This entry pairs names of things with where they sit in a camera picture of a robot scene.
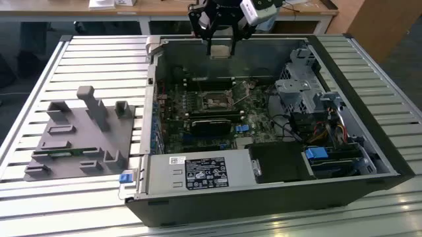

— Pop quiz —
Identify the wooden cabinet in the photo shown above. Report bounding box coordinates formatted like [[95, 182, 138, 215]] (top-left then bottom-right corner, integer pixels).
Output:
[[328, 0, 422, 64]]

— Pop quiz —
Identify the green motherboard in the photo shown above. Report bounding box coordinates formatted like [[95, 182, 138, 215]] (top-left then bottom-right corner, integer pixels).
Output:
[[154, 78, 289, 155]]

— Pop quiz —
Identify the blue plastic latch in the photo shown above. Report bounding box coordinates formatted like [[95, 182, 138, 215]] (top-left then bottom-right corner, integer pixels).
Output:
[[118, 172, 134, 185]]

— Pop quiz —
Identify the silver disk bay frame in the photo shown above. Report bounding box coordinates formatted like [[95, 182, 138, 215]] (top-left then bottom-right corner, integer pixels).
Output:
[[310, 91, 398, 177]]

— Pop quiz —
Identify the plain white box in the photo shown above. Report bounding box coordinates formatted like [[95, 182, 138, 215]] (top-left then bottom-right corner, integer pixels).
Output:
[[89, 0, 117, 11]]

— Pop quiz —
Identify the silver square CPU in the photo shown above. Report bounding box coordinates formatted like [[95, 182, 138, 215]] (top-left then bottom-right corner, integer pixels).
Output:
[[210, 45, 233, 60]]

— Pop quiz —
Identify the green RAM stick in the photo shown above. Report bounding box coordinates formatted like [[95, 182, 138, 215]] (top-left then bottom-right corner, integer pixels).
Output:
[[49, 147, 101, 158]]

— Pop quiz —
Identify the silver power supply unit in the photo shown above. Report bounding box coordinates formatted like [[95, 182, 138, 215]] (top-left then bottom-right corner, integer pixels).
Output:
[[145, 149, 262, 196]]

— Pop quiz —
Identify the black plastic bay cover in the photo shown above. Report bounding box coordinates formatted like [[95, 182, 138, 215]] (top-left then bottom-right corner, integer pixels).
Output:
[[246, 142, 317, 184]]

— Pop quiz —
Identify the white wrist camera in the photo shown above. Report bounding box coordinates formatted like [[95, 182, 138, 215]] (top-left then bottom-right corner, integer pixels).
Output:
[[240, 0, 282, 26]]

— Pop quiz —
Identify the coloured power wire bundle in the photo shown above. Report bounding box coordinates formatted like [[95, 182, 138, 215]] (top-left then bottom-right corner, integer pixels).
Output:
[[309, 105, 350, 146]]

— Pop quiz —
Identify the grey plastic parts rack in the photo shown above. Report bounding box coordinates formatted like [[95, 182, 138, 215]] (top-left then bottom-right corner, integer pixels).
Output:
[[25, 85, 138, 182]]

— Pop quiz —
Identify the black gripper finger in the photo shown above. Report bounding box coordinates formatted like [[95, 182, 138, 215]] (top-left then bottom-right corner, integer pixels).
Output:
[[230, 13, 258, 56], [187, 3, 218, 56]]

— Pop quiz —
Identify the grey plastic case latch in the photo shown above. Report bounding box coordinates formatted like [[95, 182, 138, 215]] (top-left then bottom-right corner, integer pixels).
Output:
[[145, 36, 166, 57]]

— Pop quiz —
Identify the silver metal drive cage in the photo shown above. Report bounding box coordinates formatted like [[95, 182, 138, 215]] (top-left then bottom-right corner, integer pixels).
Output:
[[276, 48, 330, 116]]

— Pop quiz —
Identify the black open PC case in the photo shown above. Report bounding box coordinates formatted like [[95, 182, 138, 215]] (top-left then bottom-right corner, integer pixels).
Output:
[[125, 34, 417, 228]]

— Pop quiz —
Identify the CPU socket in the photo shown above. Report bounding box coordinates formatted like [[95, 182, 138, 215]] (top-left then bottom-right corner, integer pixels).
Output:
[[202, 91, 237, 111]]

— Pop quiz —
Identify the black graphics card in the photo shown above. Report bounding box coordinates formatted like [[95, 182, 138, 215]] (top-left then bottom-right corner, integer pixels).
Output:
[[190, 118, 234, 136]]

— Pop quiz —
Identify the wooden desk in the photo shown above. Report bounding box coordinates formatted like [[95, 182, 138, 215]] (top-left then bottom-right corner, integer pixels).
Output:
[[0, 0, 340, 35]]

